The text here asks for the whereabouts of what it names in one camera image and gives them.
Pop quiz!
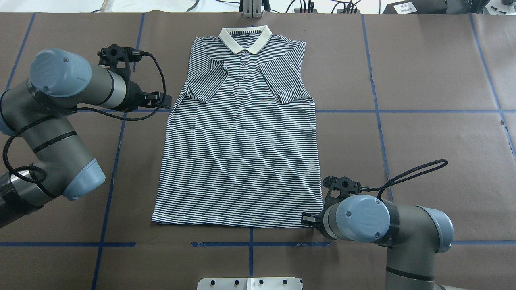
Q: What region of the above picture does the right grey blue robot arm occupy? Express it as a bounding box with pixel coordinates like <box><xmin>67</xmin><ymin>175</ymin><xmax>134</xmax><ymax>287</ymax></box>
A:
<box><xmin>301</xmin><ymin>195</ymin><xmax>454</xmax><ymax>290</ymax></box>

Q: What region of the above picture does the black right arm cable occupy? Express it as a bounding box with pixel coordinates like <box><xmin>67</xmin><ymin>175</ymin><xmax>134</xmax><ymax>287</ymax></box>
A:
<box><xmin>359</xmin><ymin>159</ymin><xmax>449</xmax><ymax>202</ymax></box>

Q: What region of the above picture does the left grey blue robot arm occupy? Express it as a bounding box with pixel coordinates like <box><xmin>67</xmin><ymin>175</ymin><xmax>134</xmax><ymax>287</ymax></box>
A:
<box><xmin>1</xmin><ymin>44</ymin><xmax>171</xmax><ymax>227</ymax></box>

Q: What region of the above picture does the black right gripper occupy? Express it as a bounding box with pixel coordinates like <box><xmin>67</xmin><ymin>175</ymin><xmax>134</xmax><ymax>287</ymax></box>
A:
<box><xmin>301</xmin><ymin>212</ymin><xmax>323</xmax><ymax>228</ymax></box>

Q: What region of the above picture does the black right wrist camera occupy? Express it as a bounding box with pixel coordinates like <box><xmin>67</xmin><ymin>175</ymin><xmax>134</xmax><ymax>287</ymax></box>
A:
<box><xmin>322</xmin><ymin>176</ymin><xmax>361</xmax><ymax>209</ymax></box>

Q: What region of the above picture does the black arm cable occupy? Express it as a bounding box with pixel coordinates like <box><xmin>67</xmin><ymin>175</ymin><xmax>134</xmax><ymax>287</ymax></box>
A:
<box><xmin>359</xmin><ymin>159</ymin><xmax>449</xmax><ymax>202</ymax></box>
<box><xmin>2</xmin><ymin>50</ymin><xmax>168</xmax><ymax>198</ymax></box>

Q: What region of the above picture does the navy white striped polo shirt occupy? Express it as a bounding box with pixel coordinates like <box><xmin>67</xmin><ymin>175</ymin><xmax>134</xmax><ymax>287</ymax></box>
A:
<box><xmin>151</xmin><ymin>25</ymin><xmax>323</xmax><ymax>229</ymax></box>

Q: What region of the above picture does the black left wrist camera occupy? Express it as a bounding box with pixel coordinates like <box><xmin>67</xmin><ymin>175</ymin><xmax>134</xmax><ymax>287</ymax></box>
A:
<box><xmin>96</xmin><ymin>44</ymin><xmax>144</xmax><ymax>74</ymax></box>

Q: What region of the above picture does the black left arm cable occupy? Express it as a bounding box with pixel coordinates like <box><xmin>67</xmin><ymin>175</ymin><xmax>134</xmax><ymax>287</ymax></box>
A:
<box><xmin>2</xmin><ymin>50</ymin><xmax>168</xmax><ymax>198</ymax></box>

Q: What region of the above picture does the aluminium frame post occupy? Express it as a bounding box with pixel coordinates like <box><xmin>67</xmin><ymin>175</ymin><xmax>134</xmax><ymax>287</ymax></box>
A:
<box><xmin>239</xmin><ymin>0</ymin><xmax>264</xmax><ymax>19</ymax></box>

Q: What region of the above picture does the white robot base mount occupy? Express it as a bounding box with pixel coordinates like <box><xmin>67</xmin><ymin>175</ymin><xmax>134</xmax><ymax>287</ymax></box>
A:
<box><xmin>197</xmin><ymin>277</ymin><xmax>304</xmax><ymax>290</ymax></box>

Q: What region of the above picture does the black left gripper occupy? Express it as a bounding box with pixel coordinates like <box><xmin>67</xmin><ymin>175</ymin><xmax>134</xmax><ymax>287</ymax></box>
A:
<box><xmin>139</xmin><ymin>92</ymin><xmax>172</xmax><ymax>110</ymax></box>

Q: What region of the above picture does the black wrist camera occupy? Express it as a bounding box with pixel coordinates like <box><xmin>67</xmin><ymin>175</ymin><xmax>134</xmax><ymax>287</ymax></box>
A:
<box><xmin>322</xmin><ymin>176</ymin><xmax>361</xmax><ymax>209</ymax></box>
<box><xmin>96</xmin><ymin>44</ymin><xmax>144</xmax><ymax>74</ymax></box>

